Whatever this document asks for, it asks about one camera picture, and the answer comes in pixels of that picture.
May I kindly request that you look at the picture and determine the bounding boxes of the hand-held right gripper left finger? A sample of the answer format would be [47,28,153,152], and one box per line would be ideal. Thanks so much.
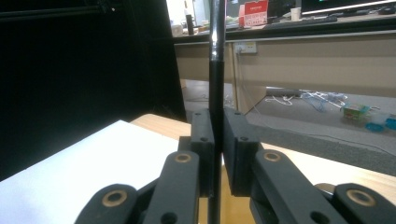
[178,108,217,199]

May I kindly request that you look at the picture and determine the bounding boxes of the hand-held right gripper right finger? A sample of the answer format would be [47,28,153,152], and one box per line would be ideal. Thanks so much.
[222,106,264,198]

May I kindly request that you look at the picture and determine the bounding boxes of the white power outlet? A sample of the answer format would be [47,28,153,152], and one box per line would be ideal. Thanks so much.
[234,41,258,55]

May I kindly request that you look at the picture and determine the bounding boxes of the white table mat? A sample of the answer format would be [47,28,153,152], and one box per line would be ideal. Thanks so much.
[0,119,180,224]

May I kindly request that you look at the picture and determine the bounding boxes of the beige office desk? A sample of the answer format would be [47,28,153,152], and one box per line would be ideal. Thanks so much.
[172,13,396,115]

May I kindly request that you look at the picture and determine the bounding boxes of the green cardboard box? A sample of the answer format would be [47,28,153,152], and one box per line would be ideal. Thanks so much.
[342,104,372,122]

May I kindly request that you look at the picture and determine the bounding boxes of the black bottle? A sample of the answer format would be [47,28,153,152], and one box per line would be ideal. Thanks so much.
[185,13,195,36]

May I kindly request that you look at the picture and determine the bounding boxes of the red cardboard box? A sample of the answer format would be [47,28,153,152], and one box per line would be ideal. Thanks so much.
[238,0,270,28]

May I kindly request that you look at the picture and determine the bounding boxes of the white paper cup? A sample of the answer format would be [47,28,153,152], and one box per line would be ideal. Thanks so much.
[290,7,303,22]

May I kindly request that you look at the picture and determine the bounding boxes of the computer monitor with bright bar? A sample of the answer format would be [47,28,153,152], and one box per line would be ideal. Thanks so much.
[301,0,396,16]

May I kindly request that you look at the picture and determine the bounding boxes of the blue and white cable bundle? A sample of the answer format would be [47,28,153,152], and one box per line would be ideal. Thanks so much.
[300,90,348,113]

